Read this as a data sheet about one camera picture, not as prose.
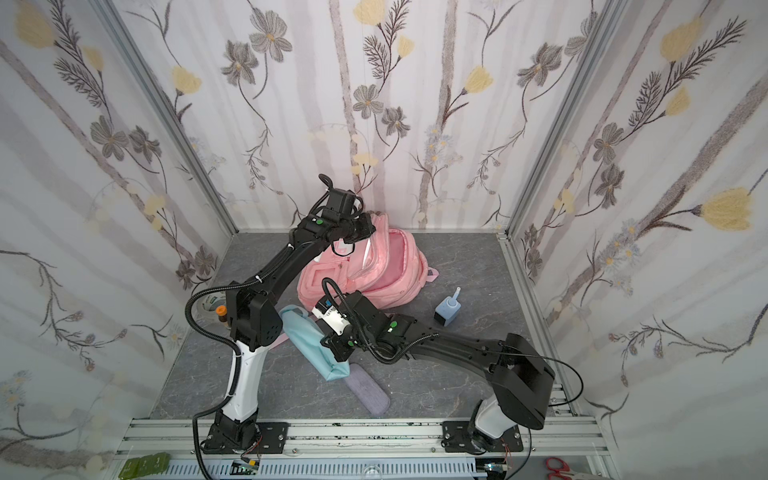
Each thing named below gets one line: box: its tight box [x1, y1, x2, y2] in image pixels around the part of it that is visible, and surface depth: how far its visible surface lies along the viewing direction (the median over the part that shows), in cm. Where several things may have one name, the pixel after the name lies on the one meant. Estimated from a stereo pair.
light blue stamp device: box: [434, 287, 462, 327], surface depth 95 cm
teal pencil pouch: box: [279, 305, 351, 381], surface depth 75 cm
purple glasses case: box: [345, 363, 390, 417], surface depth 80 cm
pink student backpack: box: [297, 213, 439, 311], surface depth 92 cm
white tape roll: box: [202, 295, 218, 312], surface depth 100 cm
